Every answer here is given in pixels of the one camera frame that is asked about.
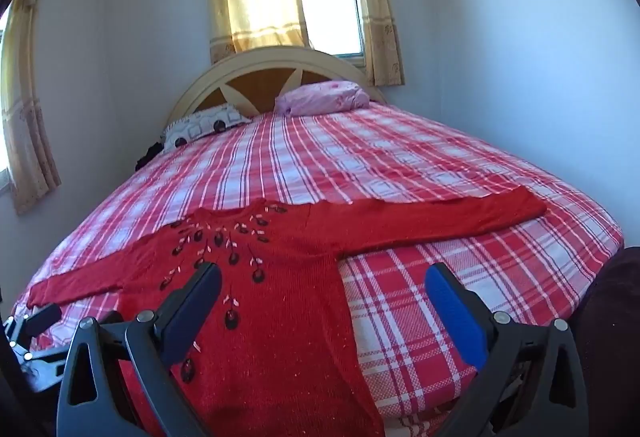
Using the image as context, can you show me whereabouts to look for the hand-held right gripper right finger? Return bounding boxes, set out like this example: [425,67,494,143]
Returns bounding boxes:
[425,262,590,437]

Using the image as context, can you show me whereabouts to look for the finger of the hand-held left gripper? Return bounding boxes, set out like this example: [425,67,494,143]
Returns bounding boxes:
[12,344,68,370]
[5,303,63,343]

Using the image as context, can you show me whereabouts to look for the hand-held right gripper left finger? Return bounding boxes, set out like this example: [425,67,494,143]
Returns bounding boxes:
[56,261,222,437]

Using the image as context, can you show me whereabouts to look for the red knit sweater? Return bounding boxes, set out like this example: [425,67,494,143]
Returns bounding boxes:
[26,185,548,437]

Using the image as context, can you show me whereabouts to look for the dark maroon cloth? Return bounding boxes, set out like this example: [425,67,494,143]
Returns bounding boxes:
[570,247,640,437]

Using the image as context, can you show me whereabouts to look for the red plaid bed sheet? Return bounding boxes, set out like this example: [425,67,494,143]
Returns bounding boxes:
[10,104,625,437]

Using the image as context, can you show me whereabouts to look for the black and white patterned pillow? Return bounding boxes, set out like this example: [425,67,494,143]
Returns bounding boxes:
[161,104,253,152]

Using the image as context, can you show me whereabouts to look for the side window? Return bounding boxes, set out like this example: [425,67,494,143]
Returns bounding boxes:
[0,12,13,198]

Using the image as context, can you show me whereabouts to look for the cream wooden headboard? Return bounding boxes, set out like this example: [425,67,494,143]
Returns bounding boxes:
[167,46,388,128]

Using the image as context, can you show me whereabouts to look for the pink pillow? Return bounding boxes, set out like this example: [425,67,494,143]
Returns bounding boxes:
[274,80,371,116]

